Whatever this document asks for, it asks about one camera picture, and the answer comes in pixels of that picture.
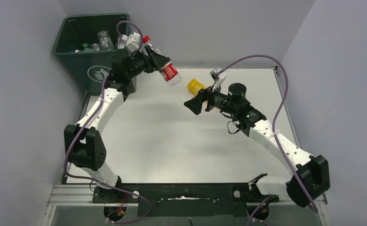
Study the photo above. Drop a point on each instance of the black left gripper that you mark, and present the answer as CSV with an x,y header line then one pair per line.
x,y
158,59

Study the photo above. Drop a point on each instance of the green tinted bottle white cap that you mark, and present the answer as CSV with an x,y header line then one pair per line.
x,y
84,48

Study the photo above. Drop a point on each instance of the dark green trash bin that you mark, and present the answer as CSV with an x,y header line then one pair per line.
x,y
88,68

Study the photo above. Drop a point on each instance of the red label bottle red cap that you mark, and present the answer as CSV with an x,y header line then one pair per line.
x,y
168,72

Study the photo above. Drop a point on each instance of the blue label crushed bottle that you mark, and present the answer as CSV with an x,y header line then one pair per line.
x,y
95,47

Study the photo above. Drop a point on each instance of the clear unlabelled bottle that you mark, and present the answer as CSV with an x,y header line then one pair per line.
x,y
105,40

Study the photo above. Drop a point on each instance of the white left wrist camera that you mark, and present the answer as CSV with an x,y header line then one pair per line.
x,y
131,42

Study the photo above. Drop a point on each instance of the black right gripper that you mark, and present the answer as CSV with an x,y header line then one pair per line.
x,y
195,105

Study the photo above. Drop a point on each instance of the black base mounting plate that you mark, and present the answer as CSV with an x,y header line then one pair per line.
x,y
183,199

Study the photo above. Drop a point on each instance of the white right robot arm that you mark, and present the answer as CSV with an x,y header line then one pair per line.
x,y
309,174

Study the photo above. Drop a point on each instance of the yellow juice bottle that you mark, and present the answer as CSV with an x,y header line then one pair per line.
x,y
195,86

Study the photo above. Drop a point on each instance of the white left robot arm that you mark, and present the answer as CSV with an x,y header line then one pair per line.
x,y
84,147

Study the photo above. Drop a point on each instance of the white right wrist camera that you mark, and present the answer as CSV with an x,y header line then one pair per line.
x,y
219,75

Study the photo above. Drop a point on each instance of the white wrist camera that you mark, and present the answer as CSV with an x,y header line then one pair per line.
x,y
131,42
219,75

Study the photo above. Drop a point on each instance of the aluminium frame rail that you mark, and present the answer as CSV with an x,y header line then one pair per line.
x,y
82,195

